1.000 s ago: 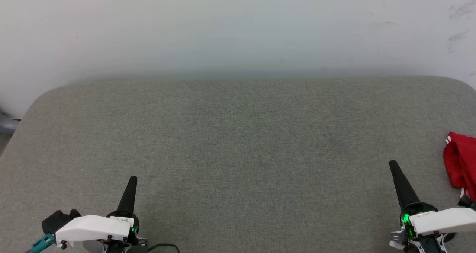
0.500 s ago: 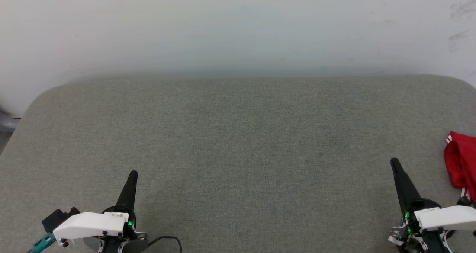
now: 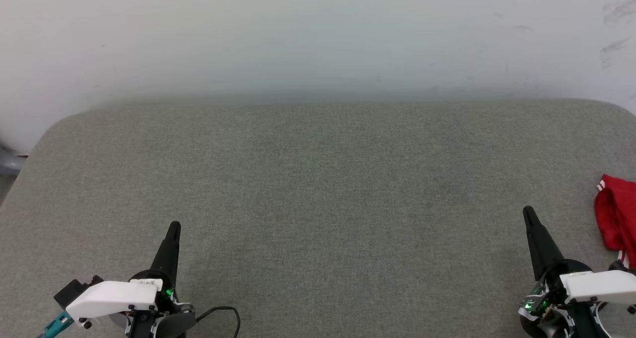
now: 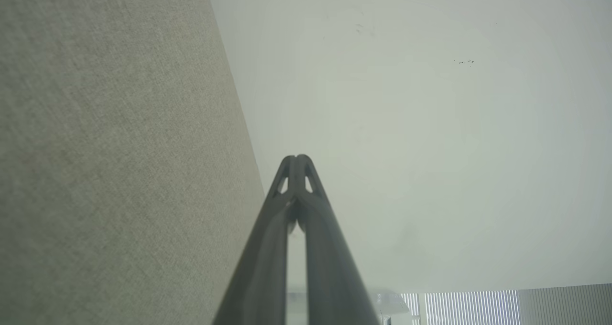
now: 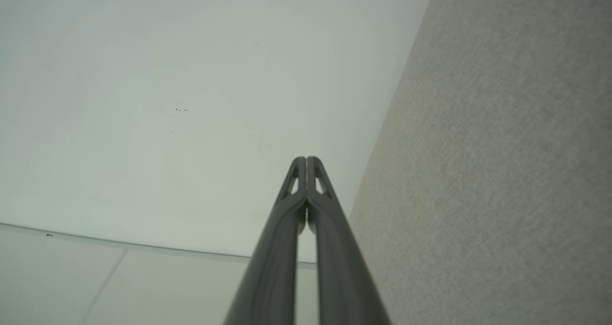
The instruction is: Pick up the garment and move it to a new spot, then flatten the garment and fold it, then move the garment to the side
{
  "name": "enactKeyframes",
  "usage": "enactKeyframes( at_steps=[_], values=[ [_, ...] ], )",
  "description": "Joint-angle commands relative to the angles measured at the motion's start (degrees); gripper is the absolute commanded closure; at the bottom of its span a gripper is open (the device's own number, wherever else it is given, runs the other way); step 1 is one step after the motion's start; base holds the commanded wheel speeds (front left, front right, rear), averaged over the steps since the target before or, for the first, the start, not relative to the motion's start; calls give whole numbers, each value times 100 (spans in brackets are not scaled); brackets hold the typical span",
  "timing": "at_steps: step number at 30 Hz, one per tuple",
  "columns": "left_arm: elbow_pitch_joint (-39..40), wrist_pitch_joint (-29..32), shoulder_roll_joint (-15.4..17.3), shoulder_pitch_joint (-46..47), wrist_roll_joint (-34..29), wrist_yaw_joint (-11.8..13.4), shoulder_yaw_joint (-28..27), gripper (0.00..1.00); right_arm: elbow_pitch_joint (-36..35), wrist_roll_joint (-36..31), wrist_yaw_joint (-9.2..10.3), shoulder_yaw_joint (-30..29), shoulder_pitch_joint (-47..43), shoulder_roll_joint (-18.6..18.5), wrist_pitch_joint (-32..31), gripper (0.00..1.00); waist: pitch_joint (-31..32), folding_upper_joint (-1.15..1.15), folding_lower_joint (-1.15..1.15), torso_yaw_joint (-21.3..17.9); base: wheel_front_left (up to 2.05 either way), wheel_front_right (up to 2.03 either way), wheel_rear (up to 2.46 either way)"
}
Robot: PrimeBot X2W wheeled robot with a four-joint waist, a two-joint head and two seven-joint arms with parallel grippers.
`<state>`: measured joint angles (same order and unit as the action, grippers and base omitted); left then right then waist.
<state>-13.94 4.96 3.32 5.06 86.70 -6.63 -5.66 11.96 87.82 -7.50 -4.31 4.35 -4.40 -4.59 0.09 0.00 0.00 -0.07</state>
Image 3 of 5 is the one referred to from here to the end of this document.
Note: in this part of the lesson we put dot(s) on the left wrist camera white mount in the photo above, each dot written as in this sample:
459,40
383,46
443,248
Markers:
112,298

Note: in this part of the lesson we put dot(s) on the grey object beside sofa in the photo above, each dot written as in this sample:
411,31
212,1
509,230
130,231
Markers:
9,163

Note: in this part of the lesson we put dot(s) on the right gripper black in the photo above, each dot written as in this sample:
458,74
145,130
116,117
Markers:
551,283

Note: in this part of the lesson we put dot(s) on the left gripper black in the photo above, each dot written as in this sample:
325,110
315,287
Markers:
171,300

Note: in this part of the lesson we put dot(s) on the grey fabric sofa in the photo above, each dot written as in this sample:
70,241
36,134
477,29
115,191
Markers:
318,204

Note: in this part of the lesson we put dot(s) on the red and white garment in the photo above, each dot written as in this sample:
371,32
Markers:
618,213

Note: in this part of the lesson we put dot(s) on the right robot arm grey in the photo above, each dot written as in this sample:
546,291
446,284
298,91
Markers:
586,325

